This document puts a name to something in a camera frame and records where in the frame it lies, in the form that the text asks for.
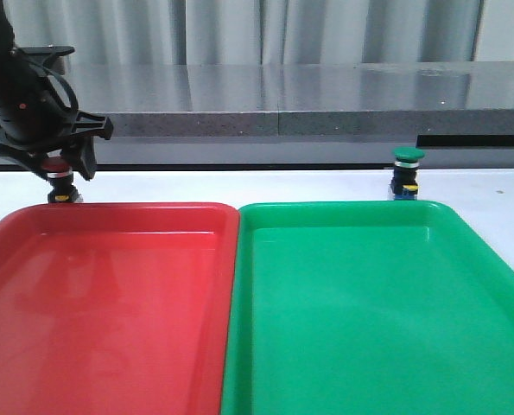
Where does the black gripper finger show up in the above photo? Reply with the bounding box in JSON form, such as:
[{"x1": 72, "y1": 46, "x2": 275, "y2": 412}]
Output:
[
  {"x1": 60, "y1": 137, "x2": 97, "y2": 181},
  {"x1": 0, "y1": 144, "x2": 48, "y2": 181}
]

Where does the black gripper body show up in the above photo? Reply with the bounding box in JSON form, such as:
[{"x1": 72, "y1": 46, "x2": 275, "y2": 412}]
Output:
[{"x1": 0, "y1": 58, "x2": 113, "y2": 150}]

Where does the red mushroom push button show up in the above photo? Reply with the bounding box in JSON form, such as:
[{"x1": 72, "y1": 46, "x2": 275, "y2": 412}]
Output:
[{"x1": 41, "y1": 156, "x2": 83, "y2": 203}]

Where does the green mushroom push button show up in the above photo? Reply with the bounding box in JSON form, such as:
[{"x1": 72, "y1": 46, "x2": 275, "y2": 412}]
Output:
[{"x1": 390, "y1": 147, "x2": 425, "y2": 201}]

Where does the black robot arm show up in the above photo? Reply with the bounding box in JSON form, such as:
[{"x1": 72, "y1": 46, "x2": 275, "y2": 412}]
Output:
[{"x1": 0, "y1": 2, "x2": 113, "y2": 181}]

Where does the white pleated curtain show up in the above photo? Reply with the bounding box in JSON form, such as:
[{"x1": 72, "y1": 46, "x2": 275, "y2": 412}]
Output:
[{"x1": 4, "y1": 0, "x2": 514, "y2": 65}]

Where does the red plastic tray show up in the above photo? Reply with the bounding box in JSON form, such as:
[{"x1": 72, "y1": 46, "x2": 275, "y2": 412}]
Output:
[{"x1": 0, "y1": 203, "x2": 239, "y2": 414}]

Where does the grey stone counter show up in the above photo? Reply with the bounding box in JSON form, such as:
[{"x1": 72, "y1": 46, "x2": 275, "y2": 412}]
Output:
[{"x1": 67, "y1": 62, "x2": 514, "y2": 169}]

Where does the green plastic tray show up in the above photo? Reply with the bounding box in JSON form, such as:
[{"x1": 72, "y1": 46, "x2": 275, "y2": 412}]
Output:
[{"x1": 221, "y1": 201, "x2": 514, "y2": 414}]

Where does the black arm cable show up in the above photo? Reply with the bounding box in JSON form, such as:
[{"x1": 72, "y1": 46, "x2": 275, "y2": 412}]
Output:
[{"x1": 18, "y1": 54, "x2": 80, "y2": 114}]

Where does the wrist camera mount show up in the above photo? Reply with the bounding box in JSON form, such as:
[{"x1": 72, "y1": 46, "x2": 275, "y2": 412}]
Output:
[{"x1": 10, "y1": 45, "x2": 75, "y2": 74}]

